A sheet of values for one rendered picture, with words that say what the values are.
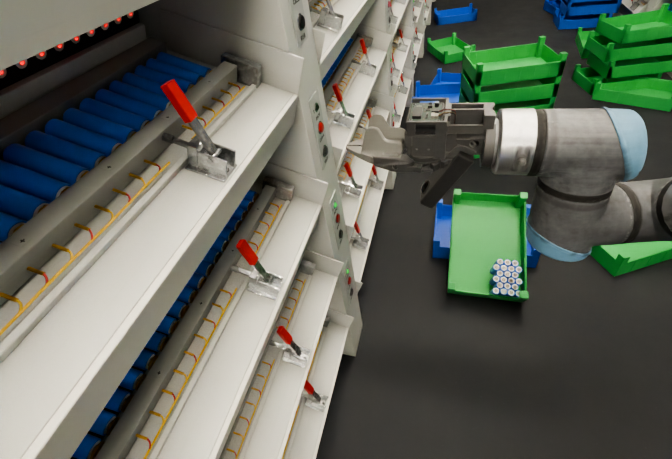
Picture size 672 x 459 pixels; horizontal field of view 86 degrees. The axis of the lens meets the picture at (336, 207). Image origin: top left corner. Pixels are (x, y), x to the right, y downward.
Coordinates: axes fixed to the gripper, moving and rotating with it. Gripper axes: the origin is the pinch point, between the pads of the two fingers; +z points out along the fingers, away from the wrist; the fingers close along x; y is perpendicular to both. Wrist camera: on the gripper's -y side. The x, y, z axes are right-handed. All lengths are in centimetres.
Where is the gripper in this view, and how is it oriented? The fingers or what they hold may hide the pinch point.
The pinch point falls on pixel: (354, 151)
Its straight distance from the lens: 58.5
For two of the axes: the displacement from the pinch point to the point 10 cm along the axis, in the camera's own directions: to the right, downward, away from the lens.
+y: -1.4, -7.4, -6.6
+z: -9.6, -0.7, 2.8
